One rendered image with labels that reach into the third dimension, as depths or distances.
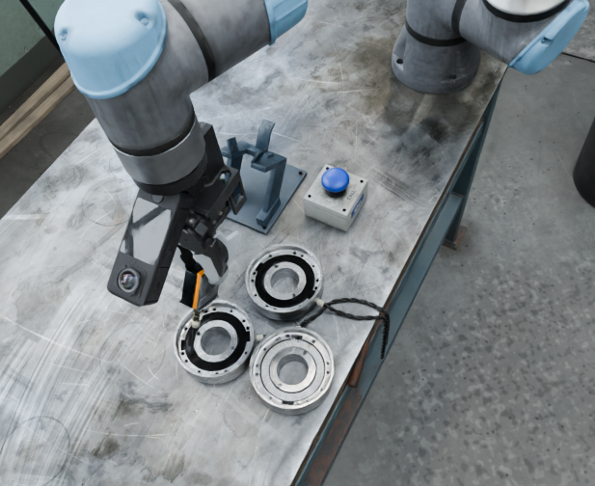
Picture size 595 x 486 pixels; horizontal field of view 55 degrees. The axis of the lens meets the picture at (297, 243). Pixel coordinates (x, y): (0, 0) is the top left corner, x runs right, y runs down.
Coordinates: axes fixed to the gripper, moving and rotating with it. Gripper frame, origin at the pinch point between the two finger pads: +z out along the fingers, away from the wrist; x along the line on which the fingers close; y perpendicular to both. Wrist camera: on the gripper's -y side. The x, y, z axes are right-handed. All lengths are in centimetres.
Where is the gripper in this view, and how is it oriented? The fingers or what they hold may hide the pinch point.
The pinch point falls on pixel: (202, 276)
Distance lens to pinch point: 68.8
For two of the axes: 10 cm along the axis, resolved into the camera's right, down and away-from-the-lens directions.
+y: 4.8, -7.7, 4.2
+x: -8.8, -3.7, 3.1
